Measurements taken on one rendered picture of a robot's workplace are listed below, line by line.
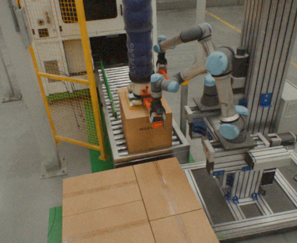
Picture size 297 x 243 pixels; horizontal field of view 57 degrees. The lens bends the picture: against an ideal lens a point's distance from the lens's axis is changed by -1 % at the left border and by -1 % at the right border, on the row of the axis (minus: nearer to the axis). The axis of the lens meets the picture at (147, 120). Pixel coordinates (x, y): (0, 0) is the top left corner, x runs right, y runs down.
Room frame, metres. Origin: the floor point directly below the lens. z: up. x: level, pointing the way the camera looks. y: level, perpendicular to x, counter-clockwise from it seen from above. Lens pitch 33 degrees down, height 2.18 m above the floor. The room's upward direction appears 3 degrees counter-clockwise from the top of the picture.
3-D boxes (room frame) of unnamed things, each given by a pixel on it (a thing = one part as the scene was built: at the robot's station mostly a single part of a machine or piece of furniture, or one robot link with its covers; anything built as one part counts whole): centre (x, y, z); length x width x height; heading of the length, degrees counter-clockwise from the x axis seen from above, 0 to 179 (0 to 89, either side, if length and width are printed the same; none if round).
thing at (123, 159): (1.92, -0.03, 0.58); 0.70 x 0.03 x 0.06; 102
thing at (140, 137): (2.26, 0.03, 0.75); 0.60 x 0.40 x 0.40; 10
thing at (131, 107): (2.25, 0.13, 0.98); 0.34 x 0.10 x 0.05; 10
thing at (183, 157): (1.92, -0.03, 0.47); 0.70 x 0.03 x 0.15; 102
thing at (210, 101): (1.99, -0.52, 1.09); 0.15 x 0.15 x 0.10
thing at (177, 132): (3.13, -0.10, 0.50); 2.31 x 0.05 x 0.19; 12
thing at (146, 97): (2.02, -0.01, 1.08); 0.10 x 0.08 x 0.06; 100
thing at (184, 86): (2.58, -0.40, 0.50); 0.07 x 0.07 x 1.00; 12
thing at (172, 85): (1.65, -0.17, 1.38); 0.11 x 0.11 x 0.08; 56
